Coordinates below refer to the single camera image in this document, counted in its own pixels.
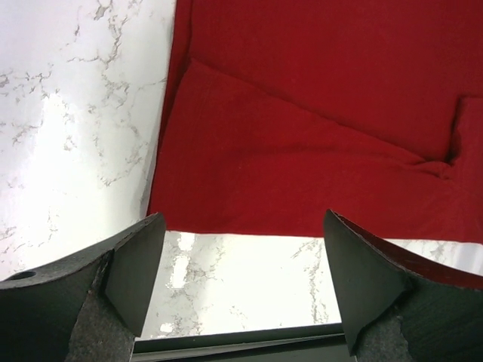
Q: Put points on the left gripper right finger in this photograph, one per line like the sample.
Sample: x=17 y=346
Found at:
x=396 y=305

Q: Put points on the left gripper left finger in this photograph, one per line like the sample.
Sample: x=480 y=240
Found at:
x=87 y=306

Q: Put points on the dark red t shirt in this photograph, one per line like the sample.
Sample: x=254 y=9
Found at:
x=277 y=111

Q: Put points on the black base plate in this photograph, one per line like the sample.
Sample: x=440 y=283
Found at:
x=313 y=343

